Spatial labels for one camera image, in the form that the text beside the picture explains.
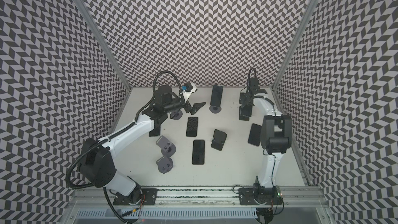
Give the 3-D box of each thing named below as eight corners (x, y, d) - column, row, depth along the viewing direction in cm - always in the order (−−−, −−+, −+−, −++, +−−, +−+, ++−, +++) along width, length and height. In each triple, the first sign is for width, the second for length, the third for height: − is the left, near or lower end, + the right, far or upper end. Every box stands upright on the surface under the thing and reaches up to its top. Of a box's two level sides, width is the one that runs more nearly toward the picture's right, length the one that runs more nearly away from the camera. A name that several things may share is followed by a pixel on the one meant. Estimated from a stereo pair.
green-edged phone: (210, 110, 107) (210, 96, 95) (212, 99, 113) (213, 84, 102) (219, 111, 106) (221, 97, 94) (221, 100, 112) (223, 86, 101)
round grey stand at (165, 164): (163, 175, 80) (160, 173, 77) (157, 163, 84) (155, 160, 80) (175, 167, 83) (174, 164, 79) (170, 156, 87) (168, 153, 83)
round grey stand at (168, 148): (157, 150, 89) (153, 143, 81) (165, 141, 92) (162, 134, 85) (169, 159, 85) (166, 153, 78) (177, 150, 88) (174, 143, 81)
